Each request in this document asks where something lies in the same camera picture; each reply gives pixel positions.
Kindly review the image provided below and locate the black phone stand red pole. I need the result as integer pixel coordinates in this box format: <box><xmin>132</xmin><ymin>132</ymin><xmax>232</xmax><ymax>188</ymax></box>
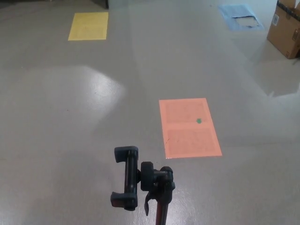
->
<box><xmin>110</xmin><ymin>146</ymin><xmax>176</xmax><ymax>225</ymax></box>

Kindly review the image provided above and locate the orange paper sheet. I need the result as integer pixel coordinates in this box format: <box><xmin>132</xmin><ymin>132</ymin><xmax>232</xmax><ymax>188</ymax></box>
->
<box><xmin>158</xmin><ymin>97</ymin><xmax>223</xmax><ymax>159</ymax></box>

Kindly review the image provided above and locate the yellow paper sheet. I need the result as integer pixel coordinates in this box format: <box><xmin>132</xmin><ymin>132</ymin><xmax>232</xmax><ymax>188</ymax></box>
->
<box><xmin>67</xmin><ymin>12</ymin><xmax>109</xmax><ymax>41</ymax></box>

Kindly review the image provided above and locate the torn blue paper sheet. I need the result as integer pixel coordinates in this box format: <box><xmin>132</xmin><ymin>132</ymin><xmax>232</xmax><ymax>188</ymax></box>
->
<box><xmin>217</xmin><ymin>4</ymin><xmax>265</xmax><ymax>31</ymax></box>

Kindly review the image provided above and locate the brown cardboard box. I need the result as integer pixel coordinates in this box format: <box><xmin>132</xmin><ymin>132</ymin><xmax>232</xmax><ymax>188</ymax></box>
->
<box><xmin>267</xmin><ymin>0</ymin><xmax>300</xmax><ymax>60</ymax></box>

